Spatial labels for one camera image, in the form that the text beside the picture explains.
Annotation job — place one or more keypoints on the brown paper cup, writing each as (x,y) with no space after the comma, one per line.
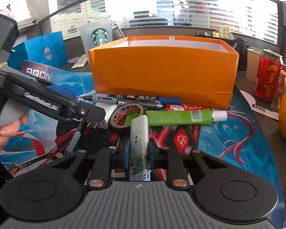
(253,57)

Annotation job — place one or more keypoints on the red drink can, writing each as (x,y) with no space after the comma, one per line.
(270,64)

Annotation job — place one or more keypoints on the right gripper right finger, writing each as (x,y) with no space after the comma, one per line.
(169,159)

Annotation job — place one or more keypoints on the black mesh desk organizer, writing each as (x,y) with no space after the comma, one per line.
(238,44)

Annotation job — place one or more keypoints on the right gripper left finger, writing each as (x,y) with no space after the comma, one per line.
(106,160)

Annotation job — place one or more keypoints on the blue capped black marker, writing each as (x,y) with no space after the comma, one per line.
(162,100)

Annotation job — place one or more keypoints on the yellow building block plate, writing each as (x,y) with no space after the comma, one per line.
(224,33)

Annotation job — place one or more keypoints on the white green remote control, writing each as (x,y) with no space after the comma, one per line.
(139,166)

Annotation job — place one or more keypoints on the colourful AGON desk mat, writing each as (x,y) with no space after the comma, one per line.
(239,141)

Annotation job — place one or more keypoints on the brown tape roll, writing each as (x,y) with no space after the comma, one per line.
(117,119)

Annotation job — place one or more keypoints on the black tilted booklet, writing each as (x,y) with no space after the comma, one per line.
(117,32)

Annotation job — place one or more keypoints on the person's left hand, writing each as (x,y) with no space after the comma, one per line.
(7,131)

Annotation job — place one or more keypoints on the blue paper bag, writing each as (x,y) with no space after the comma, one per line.
(47,49)

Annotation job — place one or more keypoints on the grey pen on mat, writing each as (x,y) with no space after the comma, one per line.
(75,138)

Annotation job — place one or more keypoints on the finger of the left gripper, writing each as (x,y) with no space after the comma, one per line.
(62,91)
(91,112)

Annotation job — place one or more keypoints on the Starbucks plastic cup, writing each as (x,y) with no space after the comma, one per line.
(95,34)

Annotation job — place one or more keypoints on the black grey marker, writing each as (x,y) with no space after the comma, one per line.
(110,100)

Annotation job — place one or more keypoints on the green tube white cap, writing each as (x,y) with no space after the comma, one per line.
(194,117)

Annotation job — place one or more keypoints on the beige sachet packet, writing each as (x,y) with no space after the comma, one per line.
(79,62)

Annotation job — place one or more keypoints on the red playing card box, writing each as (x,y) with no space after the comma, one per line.
(184,107)

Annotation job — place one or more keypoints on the orange cardboard box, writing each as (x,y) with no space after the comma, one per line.
(199,71)

